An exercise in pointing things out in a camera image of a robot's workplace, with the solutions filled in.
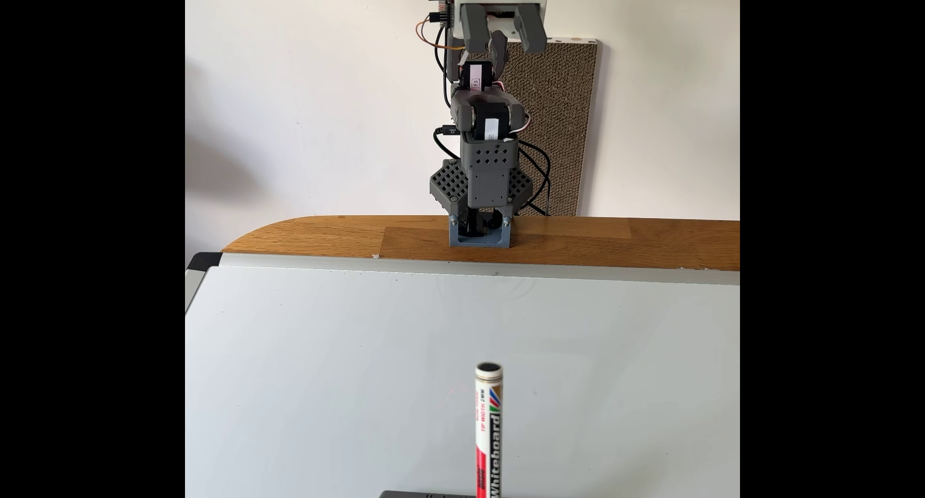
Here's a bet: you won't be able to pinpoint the whiteboard marker pen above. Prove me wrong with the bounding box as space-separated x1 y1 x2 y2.
475 362 504 498

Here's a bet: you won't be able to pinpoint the brown cardboard panel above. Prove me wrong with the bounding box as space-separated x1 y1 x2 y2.
470 37 601 217

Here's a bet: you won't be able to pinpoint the orange jumper wires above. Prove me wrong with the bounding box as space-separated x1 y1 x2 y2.
415 17 465 51

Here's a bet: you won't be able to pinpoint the red white black servo wire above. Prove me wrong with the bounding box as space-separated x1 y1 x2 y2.
497 81 533 135

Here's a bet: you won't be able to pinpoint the short black plug cable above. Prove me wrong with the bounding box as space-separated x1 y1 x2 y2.
434 125 463 159

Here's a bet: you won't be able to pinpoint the whiteboard with silver frame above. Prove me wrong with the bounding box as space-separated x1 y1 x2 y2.
185 252 741 498

